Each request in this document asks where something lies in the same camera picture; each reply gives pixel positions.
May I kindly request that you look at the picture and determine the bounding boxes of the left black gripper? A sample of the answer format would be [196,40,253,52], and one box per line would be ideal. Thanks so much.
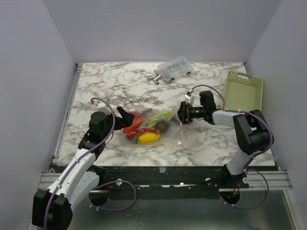
[102,106,135,140]

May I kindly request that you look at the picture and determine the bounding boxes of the red fake chili pepper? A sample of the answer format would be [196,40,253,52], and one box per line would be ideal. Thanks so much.
[126,128,159,138]

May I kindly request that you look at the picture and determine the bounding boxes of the green fake lettuce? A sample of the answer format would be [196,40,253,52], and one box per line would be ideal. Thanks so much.
[146,111,175,128]

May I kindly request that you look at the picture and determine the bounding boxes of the dark purple fake eggplant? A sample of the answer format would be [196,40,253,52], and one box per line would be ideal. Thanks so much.
[154,120,170,134]

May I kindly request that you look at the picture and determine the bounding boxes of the clear zip top bag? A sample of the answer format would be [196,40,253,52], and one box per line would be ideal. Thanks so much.
[122,106,184,145]

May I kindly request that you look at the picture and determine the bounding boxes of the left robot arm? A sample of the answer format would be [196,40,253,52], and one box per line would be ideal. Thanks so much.
[32,106,135,230]

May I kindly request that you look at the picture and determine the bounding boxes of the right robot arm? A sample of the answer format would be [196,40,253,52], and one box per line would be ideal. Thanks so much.
[177,91,274,188]

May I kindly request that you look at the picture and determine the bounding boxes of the red fake tomato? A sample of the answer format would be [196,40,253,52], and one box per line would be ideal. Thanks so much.
[129,111,141,117]

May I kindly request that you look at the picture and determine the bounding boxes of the orange fake carrot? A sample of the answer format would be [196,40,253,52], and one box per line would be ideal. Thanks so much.
[122,115,147,134]

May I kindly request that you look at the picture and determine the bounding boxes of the grey fake fish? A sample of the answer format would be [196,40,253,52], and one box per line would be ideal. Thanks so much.
[140,108,152,116]

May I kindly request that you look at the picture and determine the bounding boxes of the yellow fake food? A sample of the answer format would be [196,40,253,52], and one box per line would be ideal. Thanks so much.
[137,132,160,144]

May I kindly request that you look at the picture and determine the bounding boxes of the clear plastic screw box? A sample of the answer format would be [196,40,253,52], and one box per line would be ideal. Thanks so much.
[157,57,194,82]

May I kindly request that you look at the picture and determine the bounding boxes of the chrome metal faucet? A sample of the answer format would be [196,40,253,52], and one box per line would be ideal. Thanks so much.
[146,70,162,85]

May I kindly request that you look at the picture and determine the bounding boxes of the blue tape piece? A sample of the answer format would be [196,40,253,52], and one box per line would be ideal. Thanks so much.
[159,167,166,173]

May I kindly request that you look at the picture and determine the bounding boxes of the green plastic basket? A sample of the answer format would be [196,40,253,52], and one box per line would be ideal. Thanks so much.
[221,71,264,111]

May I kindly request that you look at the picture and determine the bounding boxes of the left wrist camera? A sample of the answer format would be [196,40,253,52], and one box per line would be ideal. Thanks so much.
[92,99,111,115]

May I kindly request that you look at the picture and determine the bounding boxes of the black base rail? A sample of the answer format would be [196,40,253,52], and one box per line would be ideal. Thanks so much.
[49,164,281,201]

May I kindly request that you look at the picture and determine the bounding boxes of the aluminium frame rail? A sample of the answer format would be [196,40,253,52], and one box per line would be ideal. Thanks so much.
[35,63,83,192]

